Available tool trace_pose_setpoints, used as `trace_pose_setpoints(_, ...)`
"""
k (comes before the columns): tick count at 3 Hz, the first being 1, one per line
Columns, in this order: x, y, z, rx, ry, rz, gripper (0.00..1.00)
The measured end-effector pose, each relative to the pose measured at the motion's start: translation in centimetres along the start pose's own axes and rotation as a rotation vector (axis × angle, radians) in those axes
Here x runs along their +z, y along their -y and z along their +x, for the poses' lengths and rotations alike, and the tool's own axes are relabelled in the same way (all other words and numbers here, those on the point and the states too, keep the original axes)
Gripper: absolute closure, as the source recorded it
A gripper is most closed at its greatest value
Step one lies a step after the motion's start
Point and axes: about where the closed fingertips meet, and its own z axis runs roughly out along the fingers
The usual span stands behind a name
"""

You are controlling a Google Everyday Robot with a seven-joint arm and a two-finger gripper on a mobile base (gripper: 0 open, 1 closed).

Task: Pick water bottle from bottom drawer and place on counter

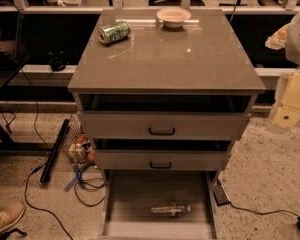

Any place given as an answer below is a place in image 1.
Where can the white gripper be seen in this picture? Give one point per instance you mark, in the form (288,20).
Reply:
(299,44)

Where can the clear plastic water bottle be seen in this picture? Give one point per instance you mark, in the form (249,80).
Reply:
(172,210)

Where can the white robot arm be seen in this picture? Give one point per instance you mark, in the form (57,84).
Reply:
(292,48)

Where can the grey drawer cabinet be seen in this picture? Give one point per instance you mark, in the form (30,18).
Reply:
(199,68)

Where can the top grey drawer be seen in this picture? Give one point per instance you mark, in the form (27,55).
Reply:
(163,125)

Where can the grey drawer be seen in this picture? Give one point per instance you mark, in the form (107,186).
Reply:
(131,194)
(163,125)
(185,161)

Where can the middle grey drawer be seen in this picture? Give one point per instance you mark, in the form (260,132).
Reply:
(185,161)

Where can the bottom grey drawer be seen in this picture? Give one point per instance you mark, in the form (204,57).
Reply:
(131,194)

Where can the white ceramic bowl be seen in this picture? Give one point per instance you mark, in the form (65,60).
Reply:
(173,17)

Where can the black power adapter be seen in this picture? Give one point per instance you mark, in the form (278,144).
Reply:
(220,195)

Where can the green crushed soda can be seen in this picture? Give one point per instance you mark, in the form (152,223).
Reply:
(114,32)

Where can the black headphones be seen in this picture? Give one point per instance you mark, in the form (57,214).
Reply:
(57,62)

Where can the blue tape strip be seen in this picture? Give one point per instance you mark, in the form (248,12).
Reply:
(77,179)

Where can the black bar on floor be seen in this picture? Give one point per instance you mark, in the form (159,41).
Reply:
(46,174)

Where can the dark chair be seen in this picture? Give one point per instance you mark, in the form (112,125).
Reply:
(13,55)

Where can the tan shoe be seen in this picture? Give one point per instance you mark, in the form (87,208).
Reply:
(10,215)

